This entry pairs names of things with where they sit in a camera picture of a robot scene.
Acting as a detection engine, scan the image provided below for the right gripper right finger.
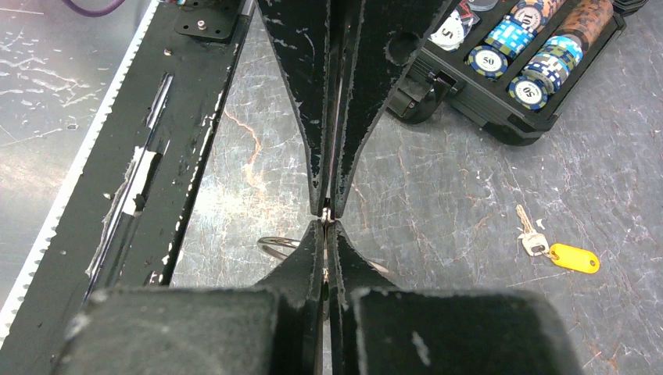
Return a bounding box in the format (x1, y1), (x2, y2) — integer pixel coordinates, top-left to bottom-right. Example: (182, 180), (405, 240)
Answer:
(327, 222), (582, 374)

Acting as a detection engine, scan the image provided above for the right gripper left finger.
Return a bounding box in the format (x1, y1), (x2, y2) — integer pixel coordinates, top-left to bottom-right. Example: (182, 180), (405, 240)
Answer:
(54, 221), (324, 374)

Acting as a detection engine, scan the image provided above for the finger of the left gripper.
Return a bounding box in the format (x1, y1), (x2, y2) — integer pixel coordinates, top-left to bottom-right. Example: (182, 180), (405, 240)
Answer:
(331, 0), (453, 218)
(257, 1), (330, 216)

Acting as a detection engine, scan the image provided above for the keyring with keys bunch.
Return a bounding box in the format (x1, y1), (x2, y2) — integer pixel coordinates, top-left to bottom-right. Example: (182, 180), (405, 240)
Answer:
(252, 219), (396, 315)

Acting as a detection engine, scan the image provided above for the key with yellow tag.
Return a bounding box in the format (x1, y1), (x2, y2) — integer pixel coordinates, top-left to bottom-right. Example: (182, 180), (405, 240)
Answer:
(515, 204), (600, 274)

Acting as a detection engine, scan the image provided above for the black poker chip case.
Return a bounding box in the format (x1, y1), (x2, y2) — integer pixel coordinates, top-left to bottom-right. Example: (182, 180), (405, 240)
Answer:
(388, 1), (643, 146)

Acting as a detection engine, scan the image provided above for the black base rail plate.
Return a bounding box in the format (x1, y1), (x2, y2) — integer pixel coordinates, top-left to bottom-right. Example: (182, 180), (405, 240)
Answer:
(1, 1), (255, 374)

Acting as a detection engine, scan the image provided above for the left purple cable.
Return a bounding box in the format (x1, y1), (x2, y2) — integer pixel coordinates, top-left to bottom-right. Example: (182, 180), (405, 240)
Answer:
(61, 0), (128, 18)

